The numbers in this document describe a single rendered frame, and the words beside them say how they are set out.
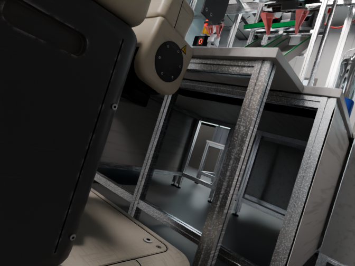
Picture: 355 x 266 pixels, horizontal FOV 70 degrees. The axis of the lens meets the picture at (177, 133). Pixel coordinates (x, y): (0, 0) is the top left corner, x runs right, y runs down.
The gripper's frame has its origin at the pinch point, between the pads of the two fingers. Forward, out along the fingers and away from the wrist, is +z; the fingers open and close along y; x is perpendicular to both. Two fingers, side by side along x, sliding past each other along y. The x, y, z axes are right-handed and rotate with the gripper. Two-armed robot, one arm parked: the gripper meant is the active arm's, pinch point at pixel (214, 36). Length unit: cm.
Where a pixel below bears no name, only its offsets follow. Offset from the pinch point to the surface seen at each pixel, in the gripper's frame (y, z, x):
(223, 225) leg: -55, 40, 91
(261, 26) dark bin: -30.4, -4.7, 6.0
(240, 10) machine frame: 50, -8, -136
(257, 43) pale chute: -23.4, 5.0, -5.8
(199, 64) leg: -32, 1, 64
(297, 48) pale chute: -48.7, 5.8, 8.5
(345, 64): -60, 30, -70
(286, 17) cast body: -41.5, -7.5, 3.5
